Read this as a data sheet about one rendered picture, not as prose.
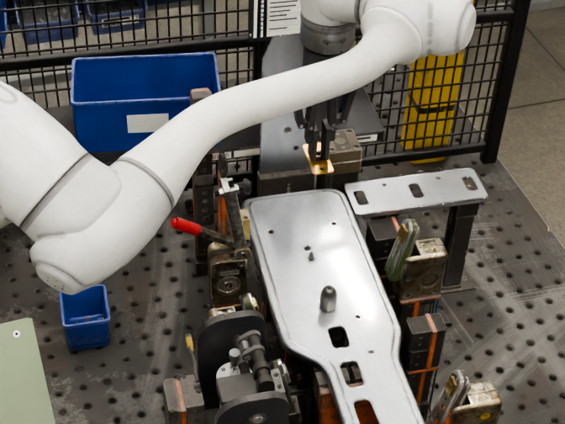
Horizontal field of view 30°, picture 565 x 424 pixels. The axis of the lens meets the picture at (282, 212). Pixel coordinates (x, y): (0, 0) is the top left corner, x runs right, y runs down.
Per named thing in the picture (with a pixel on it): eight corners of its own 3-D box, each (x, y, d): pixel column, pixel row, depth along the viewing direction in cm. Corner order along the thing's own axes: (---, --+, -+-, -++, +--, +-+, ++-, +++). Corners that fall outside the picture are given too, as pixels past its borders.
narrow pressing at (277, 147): (312, 169, 224) (321, 32, 201) (260, 176, 222) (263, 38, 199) (312, 167, 225) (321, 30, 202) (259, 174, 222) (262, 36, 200)
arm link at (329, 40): (364, 24, 165) (361, 56, 169) (348, -6, 171) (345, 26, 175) (308, 29, 163) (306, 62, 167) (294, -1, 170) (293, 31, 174)
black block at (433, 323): (440, 431, 212) (462, 334, 192) (389, 440, 210) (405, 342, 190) (427, 400, 218) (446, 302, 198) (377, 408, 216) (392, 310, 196)
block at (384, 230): (409, 333, 231) (425, 240, 212) (360, 341, 229) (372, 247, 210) (395, 301, 238) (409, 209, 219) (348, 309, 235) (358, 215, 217)
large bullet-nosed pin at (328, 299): (337, 316, 195) (340, 292, 191) (321, 319, 195) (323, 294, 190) (333, 304, 198) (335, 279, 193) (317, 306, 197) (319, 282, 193)
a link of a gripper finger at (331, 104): (323, 65, 177) (331, 64, 177) (325, 118, 184) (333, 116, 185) (330, 79, 174) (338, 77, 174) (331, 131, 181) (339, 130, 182)
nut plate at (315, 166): (334, 172, 185) (335, 167, 184) (313, 175, 184) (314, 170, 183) (322, 143, 191) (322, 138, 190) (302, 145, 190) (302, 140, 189)
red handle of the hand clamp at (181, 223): (249, 250, 196) (176, 225, 187) (242, 257, 197) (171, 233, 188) (245, 235, 199) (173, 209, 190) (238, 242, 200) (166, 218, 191)
